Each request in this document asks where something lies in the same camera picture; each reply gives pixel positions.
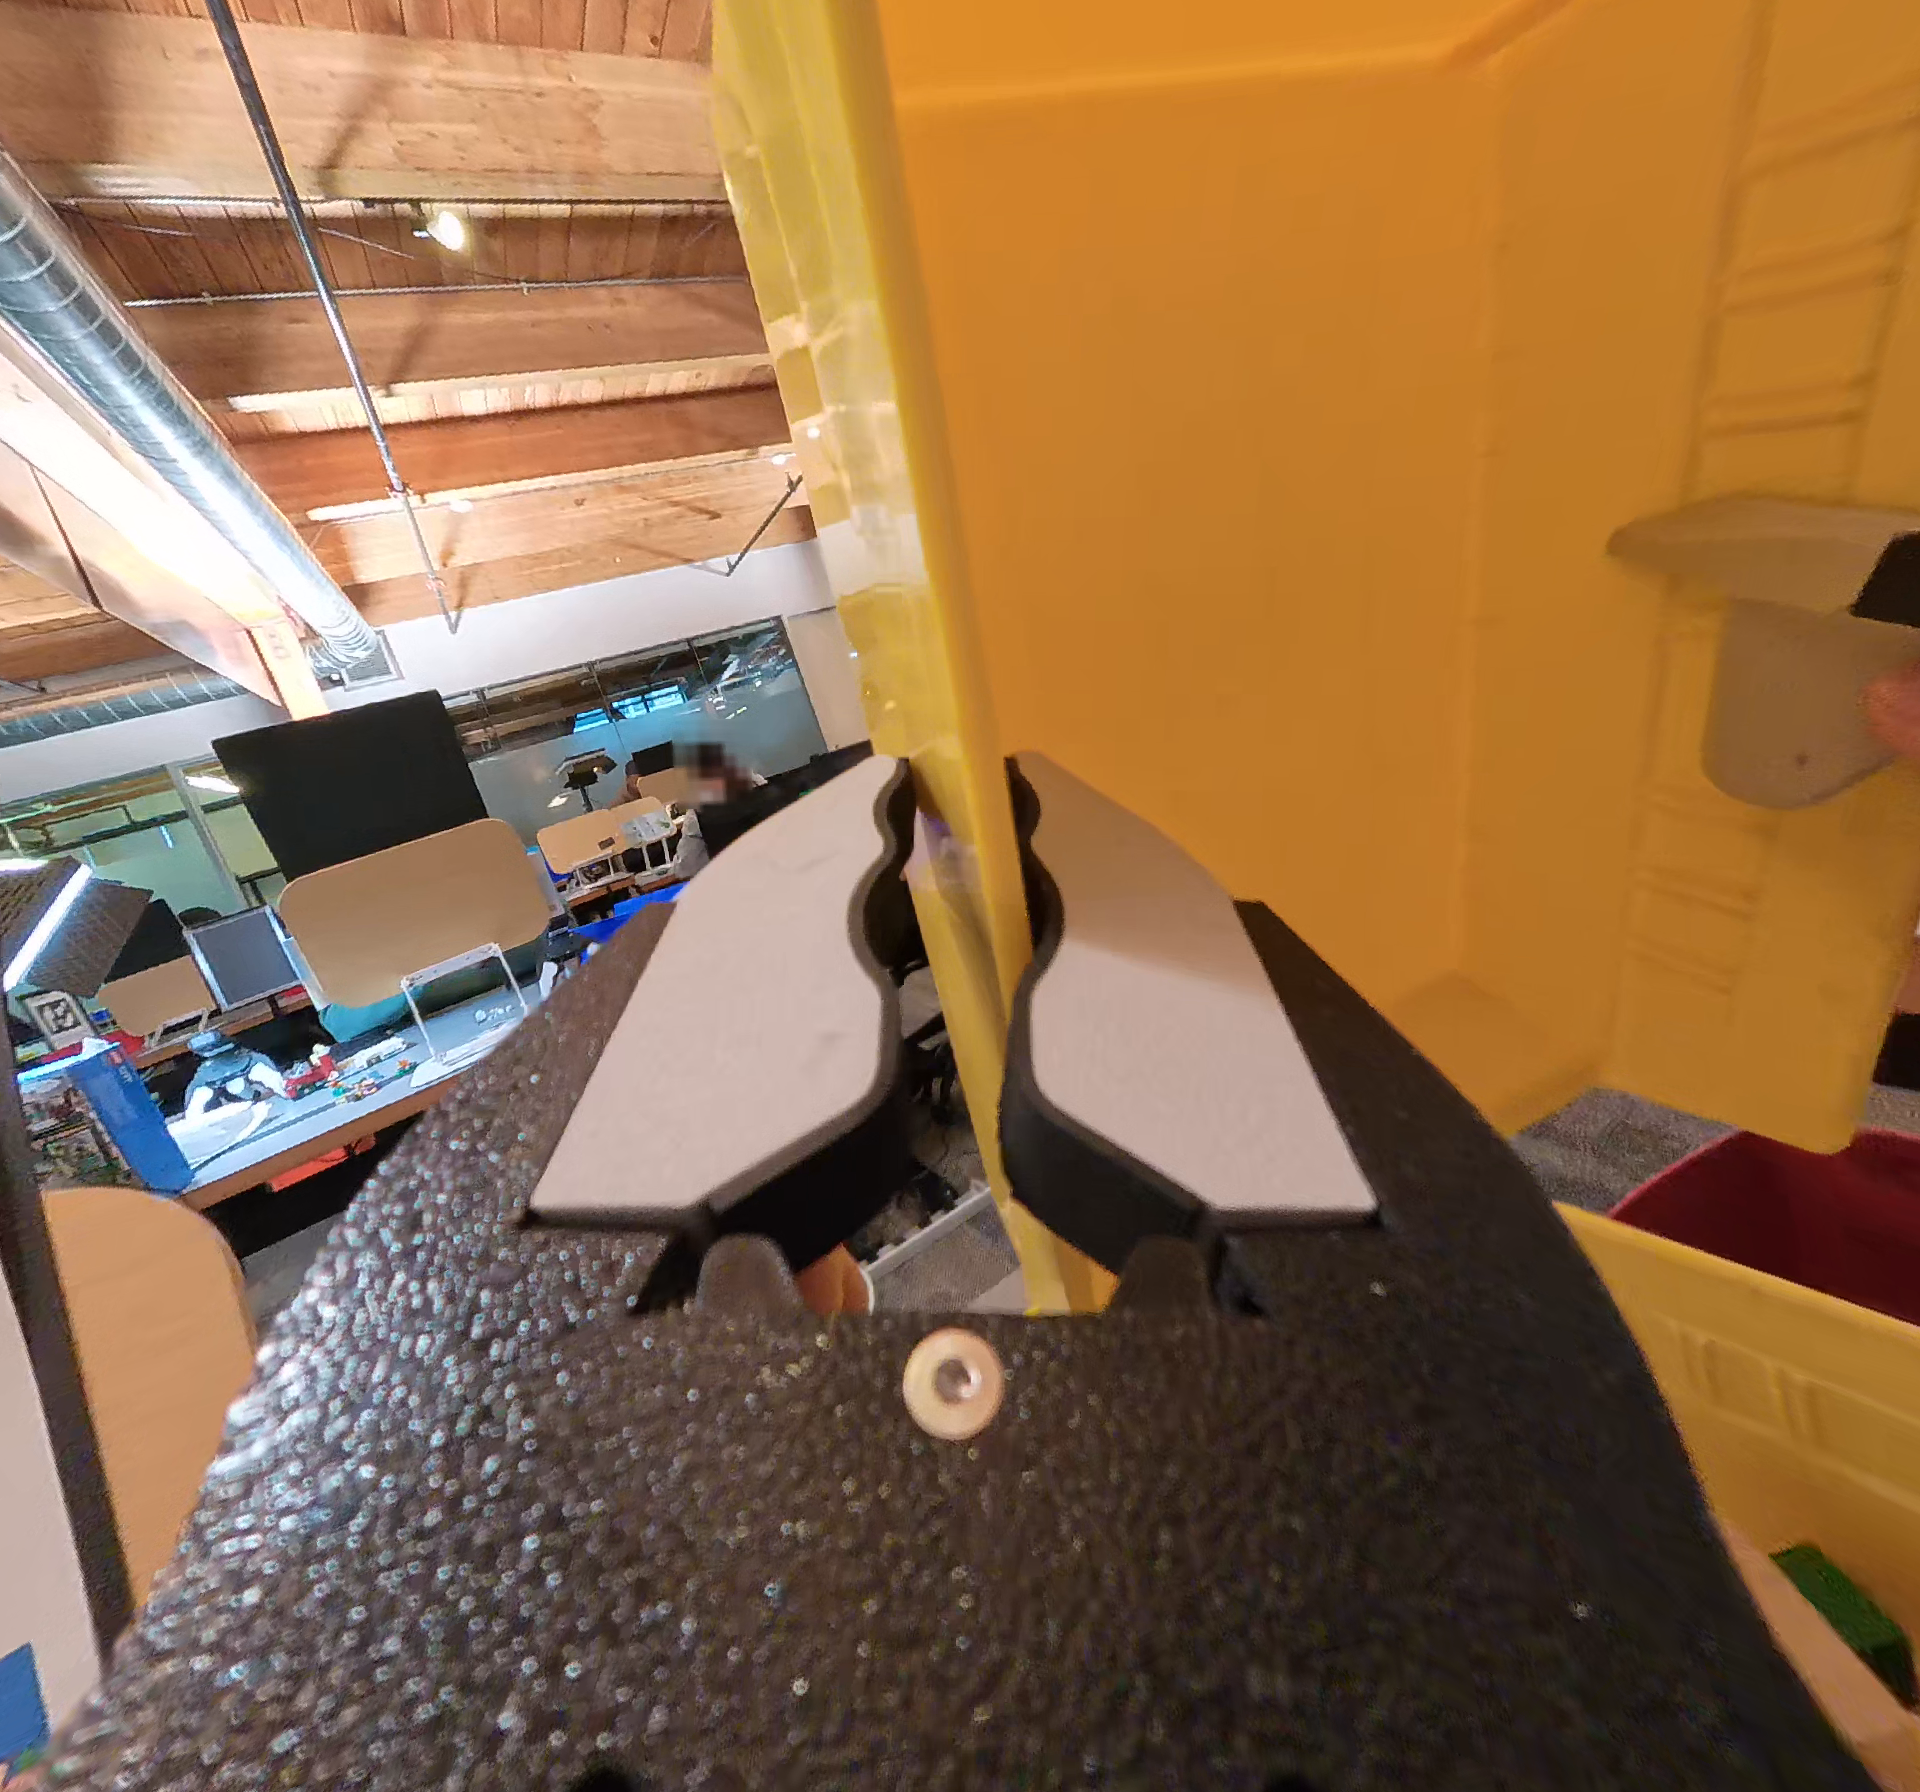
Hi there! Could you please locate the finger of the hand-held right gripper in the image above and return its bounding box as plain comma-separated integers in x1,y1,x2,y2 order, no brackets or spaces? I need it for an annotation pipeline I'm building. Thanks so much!
1609,498,1920,809

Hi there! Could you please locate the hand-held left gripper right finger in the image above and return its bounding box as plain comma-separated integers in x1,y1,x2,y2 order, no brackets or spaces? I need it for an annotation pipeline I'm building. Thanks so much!
1000,752,1383,1279

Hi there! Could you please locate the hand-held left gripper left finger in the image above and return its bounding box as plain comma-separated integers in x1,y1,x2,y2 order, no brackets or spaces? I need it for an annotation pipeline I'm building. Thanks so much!
529,752,918,1271

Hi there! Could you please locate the pale yellow plastic box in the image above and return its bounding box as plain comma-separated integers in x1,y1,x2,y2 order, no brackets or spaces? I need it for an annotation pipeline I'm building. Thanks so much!
1550,1198,1920,1792

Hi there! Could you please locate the green block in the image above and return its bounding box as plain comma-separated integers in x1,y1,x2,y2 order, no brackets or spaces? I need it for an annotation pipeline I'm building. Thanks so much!
1716,1521,1920,1792

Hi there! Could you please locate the blue cardboard box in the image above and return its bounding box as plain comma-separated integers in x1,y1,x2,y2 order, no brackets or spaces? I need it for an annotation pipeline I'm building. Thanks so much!
67,1039,198,1196

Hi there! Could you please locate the large wooden board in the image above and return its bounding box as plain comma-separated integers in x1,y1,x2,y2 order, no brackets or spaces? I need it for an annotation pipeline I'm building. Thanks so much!
278,816,551,1013

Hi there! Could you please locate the cluttered work table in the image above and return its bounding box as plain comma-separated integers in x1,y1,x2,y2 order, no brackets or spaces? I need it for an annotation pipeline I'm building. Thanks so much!
136,1022,518,1214

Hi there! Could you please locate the black backdrop panel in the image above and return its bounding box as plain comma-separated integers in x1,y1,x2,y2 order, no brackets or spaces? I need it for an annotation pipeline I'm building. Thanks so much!
214,687,479,910

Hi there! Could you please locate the computer monitor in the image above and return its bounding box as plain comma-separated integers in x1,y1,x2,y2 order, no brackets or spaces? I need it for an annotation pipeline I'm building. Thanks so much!
182,909,311,1008

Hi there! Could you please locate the dark red plastic bin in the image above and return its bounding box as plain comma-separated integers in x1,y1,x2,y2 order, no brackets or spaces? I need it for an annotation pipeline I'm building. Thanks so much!
1609,1127,1920,1325

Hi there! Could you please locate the small wooden board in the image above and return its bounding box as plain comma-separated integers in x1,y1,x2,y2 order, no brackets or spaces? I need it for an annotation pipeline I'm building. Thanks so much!
98,956,220,1043

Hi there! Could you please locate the studio light panel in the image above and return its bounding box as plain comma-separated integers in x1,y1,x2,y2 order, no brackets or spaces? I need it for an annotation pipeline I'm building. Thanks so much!
0,855,153,993

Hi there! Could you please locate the rounded wooden board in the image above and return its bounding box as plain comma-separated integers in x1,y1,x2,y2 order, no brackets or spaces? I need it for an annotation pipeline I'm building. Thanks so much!
41,1187,259,1601

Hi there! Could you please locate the black stand pole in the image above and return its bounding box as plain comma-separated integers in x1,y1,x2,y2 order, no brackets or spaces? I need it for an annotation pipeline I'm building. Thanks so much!
0,1058,138,1651

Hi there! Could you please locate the metal ceiling pipe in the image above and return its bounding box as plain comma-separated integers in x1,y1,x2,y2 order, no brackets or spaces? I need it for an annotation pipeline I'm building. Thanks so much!
155,0,462,632

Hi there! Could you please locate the white wire stand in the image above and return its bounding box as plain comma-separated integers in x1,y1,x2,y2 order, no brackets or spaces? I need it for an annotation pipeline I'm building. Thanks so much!
395,938,547,1072

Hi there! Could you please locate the silver air duct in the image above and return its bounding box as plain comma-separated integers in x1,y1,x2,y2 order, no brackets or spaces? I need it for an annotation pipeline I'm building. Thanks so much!
0,151,390,670

